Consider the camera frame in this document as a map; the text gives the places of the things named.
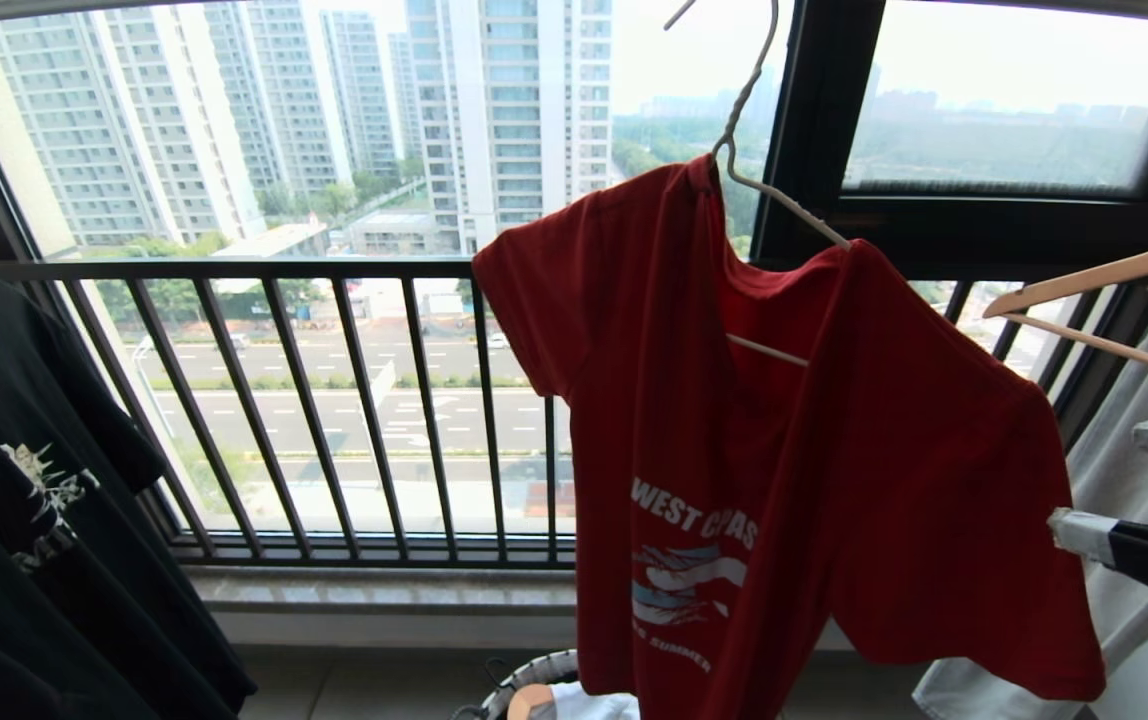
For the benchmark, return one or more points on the white cloth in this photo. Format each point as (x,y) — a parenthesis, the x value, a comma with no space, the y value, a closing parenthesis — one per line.
(594,707)

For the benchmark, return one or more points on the black printed t-shirt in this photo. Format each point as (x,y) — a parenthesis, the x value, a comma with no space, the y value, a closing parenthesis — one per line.
(24,520)

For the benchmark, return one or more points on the black window frame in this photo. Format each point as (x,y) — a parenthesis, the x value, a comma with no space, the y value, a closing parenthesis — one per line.
(804,150)

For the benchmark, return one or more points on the red printed t-shirt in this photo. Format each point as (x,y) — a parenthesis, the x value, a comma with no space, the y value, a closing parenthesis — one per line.
(834,480)

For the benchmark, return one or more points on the grey stone window sill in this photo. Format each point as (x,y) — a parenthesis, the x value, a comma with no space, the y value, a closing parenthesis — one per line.
(384,588)

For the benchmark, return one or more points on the striped laundry basket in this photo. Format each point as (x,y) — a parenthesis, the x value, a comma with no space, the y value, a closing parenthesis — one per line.
(534,668)

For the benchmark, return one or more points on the black metal railing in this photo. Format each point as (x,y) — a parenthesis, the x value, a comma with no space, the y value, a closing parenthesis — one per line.
(234,268)

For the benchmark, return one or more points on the wooden clothes hanger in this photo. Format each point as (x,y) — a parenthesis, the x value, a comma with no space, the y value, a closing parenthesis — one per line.
(1094,273)

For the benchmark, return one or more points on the white clothes hanger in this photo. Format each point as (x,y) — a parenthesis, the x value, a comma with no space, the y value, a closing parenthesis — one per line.
(742,110)

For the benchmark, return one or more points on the light grey garment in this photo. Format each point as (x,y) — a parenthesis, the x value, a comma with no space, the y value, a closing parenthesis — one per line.
(1124,600)

